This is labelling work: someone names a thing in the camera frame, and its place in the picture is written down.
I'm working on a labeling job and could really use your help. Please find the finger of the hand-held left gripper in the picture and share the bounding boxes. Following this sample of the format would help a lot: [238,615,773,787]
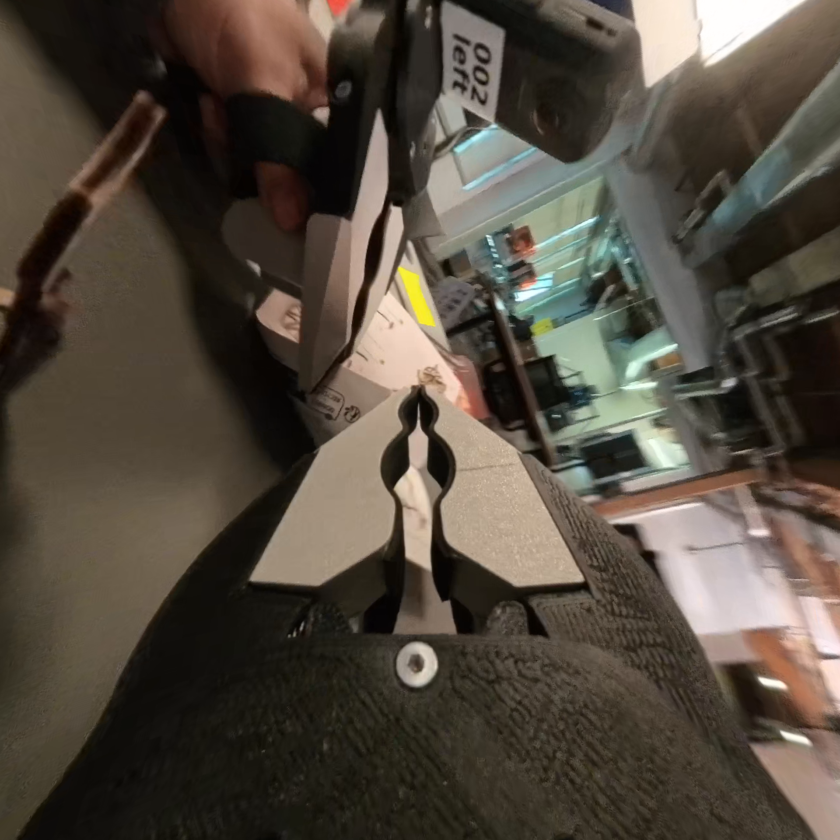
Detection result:
[222,117,392,392]
[340,192,442,363]

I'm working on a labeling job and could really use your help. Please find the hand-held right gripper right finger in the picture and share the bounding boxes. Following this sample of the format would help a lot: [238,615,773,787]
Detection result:
[419,386,586,635]

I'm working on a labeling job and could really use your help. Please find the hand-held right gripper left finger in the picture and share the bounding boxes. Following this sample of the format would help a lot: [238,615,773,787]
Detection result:
[249,386,422,634]

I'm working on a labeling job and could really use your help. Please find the wooden bicycle model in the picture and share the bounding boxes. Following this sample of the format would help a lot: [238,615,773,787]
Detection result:
[0,91,168,395]

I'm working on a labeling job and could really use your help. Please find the person's left hand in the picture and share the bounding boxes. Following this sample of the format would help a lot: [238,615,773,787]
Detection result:
[164,0,329,232]

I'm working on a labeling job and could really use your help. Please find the yellow sticker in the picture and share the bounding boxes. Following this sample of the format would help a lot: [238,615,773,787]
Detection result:
[398,266,438,328]

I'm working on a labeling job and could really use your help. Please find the metal storage rack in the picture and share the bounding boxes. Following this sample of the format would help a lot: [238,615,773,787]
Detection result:
[676,85,840,460]

